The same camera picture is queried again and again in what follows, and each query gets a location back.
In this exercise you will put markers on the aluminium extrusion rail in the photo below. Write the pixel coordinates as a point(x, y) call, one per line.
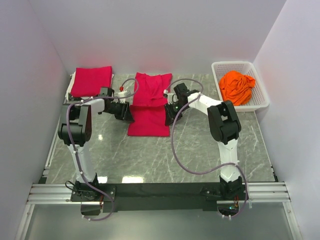
point(58, 194)

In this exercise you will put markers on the crumpled orange t-shirt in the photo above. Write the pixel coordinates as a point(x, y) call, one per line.
point(236, 87)

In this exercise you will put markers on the white plastic basket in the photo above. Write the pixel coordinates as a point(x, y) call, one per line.
point(259, 98)

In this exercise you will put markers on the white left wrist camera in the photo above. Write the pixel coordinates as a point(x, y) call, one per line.
point(123, 94)

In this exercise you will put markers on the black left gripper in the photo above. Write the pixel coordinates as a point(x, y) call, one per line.
point(125, 113)

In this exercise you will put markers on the red t-shirt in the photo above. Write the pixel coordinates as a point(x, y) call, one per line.
point(105, 68)
point(147, 108)

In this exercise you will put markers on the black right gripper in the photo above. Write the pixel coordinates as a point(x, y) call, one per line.
point(170, 116)

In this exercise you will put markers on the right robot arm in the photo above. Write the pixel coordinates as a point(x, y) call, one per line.
point(224, 127)

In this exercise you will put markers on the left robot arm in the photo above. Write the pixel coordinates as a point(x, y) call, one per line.
point(75, 130)

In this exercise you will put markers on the folded red t-shirt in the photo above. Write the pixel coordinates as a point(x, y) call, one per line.
point(105, 68)

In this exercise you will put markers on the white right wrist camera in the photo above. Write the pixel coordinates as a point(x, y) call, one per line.
point(171, 97)

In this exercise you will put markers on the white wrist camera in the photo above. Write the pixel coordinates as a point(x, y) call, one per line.
point(123, 94)
point(171, 97)

